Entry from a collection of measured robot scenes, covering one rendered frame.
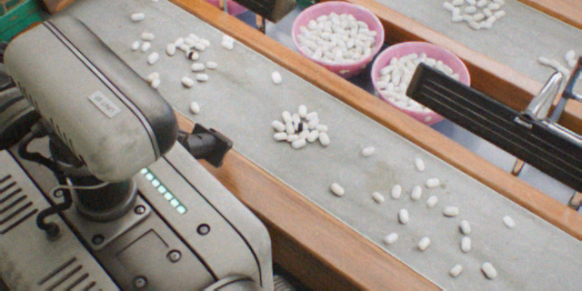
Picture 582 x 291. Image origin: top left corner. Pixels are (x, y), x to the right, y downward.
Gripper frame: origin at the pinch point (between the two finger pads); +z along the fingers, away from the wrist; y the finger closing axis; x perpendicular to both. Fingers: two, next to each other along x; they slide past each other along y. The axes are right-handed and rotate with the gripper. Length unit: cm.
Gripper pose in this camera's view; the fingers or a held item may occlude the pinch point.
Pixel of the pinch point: (228, 142)
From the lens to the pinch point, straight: 159.2
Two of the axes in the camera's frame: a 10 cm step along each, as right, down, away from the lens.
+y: -7.8, -5.0, 3.7
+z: 4.6, -0.6, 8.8
